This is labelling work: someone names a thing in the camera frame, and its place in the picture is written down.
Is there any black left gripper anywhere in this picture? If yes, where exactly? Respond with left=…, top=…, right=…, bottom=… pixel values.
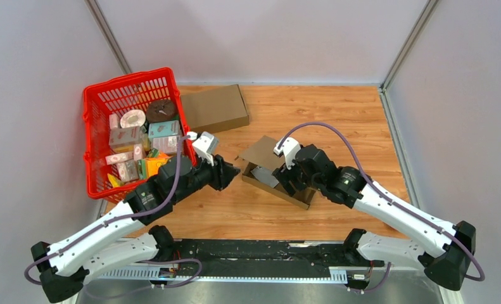
left=173, top=151, right=241, bottom=203

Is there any brown cardboard box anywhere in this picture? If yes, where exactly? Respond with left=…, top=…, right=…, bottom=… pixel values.
left=181, top=84, right=250, bottom=134

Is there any clear plastic bag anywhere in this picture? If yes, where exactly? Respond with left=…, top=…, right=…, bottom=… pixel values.
left=250, top=166, right=279, bottom=188

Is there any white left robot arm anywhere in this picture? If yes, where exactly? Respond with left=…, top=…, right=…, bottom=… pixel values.
left=31, top=155, right=240, bottom=303

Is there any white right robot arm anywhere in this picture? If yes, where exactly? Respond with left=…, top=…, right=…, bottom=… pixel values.
left=273, top=138, right=476, bottom=291

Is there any teal snack box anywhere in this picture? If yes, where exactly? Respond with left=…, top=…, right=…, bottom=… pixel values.
left=148, top=120, right=182, bottom=139

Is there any orange snack box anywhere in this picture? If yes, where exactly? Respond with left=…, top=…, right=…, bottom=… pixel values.
left=137, top=153, right=171, bottom=179

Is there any brown round cake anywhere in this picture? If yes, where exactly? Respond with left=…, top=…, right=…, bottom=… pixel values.
left=146, top=99, right=178, bottom=124

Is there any pink white carton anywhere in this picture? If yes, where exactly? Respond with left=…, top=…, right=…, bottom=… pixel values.
left=108, top=127, right=144, bottom=153

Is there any pink white tape roll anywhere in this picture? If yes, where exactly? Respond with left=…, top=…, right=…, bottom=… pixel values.
left=120, top=110, right=146, bottom=129

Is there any red plastic basket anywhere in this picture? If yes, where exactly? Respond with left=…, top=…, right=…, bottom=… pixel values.
left=82, top=67, right=191, bottom=203

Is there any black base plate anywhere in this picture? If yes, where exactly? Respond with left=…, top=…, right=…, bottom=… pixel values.
left=152, top=239, right=384, bottom=279

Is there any aluminium front rail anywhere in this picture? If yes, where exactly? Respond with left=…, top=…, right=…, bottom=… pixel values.
left=65, top=237, right=455, bottom=282

